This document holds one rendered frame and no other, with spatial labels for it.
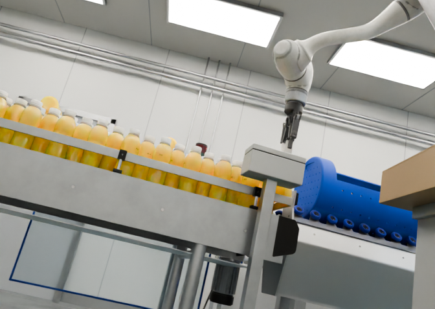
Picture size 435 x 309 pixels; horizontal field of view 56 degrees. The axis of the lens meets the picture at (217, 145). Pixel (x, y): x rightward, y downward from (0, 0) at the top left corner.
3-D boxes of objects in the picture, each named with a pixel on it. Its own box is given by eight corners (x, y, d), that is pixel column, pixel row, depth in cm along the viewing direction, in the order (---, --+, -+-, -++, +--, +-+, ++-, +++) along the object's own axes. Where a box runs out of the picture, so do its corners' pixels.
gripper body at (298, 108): (307, 103, 165) (303, 125, 162) (298, 111, 173) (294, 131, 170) (290, 98, 164) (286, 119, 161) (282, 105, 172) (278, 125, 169)
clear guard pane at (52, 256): (195, 317, 179) (219, 210, 194) (11, 278, 166) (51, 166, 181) (195, 317, 180) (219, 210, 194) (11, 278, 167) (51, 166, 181)
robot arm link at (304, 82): (288, 98, 177) (278, 83, 166) (294, 67, 182) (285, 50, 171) (312, 98, 172) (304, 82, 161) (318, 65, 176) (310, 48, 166)
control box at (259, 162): (302, 185, 141) (307, 157, 144) (248, 170, 138) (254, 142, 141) (290, 189, 150) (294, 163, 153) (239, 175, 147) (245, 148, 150)
